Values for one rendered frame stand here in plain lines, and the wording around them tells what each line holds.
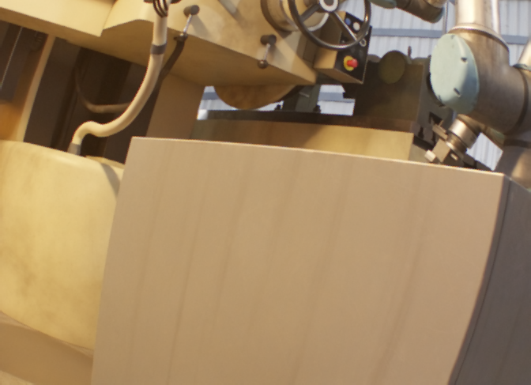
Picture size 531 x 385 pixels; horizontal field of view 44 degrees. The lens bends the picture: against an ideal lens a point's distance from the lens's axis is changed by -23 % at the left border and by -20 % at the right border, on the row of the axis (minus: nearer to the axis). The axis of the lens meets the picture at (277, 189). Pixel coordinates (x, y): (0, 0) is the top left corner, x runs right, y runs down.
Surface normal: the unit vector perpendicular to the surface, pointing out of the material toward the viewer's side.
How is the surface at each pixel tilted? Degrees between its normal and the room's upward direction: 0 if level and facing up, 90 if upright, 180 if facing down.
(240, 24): 90
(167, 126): 90
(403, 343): 90
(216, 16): 90
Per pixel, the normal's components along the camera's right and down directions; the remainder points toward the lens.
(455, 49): -0.93, -0.16
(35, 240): -0.11, -0.11
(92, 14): 0.65, 0.10
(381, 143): -0.73, -0.23
